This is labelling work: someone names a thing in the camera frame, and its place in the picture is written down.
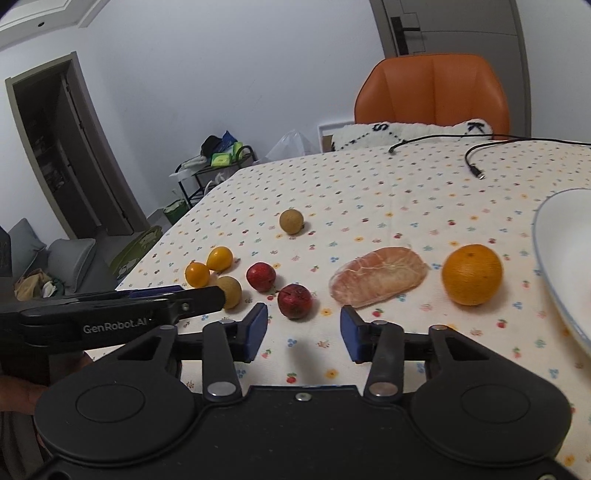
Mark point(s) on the green packet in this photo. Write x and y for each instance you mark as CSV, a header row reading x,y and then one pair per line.
x,y
220,159

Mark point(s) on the blue bag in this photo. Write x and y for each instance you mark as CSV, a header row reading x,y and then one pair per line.
x,y
229,137

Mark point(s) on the person's left hand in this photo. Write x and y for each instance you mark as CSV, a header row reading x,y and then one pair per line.
x,y
18,392

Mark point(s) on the orange chair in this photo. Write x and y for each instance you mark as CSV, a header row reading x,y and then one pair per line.
x,y
434,87

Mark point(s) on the peeled pomelo segment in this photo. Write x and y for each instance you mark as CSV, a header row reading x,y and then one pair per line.
x,y
378,277

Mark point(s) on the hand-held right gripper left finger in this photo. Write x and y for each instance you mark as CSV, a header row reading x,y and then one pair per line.
x,y
256,333

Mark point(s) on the white framed cork board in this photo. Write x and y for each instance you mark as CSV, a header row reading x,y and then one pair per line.
x,y
323,136

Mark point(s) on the white plate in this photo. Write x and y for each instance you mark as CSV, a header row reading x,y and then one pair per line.
x,y
565,240

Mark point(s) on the grey door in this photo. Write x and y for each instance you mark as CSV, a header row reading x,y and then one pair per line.
x,y
461,27

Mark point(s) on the brown longan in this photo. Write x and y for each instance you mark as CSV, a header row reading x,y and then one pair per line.
x,y
231,290
292,221

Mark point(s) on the red lychee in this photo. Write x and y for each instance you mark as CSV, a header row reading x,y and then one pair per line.
x,y
261,277
294,302

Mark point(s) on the orange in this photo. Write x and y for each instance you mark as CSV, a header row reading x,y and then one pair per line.
x,y
472,275

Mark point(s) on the clear plastic bag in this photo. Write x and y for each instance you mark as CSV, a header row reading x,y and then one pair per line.
x,y
292,146

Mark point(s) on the green patterned mat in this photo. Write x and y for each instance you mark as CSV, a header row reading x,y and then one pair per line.
x,y
138,251

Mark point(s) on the floral white tablecloth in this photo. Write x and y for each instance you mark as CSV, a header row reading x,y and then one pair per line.
x,y
369,194

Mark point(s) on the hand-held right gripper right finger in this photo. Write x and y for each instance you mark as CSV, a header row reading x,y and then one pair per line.
x,y
350,336

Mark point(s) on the black metal rack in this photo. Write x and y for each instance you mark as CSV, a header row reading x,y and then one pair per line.
x,y
198,182

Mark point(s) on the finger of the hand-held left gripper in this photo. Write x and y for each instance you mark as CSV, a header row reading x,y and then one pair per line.
x,y
205,300
152,290

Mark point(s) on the yellow loquat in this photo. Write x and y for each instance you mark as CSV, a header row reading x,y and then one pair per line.
x,y
219,258
197,274

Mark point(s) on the beige cloth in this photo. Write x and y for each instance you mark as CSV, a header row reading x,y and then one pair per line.
x,y
32,285

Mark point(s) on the brown door frame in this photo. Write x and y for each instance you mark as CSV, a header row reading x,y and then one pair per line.
x,y
69,92

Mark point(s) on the white fuzzy cushion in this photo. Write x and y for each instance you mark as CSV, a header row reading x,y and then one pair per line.
x,y
415,131

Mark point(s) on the grey sofa cushion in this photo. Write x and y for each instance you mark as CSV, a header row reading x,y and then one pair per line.
x,y
71,263
27,244

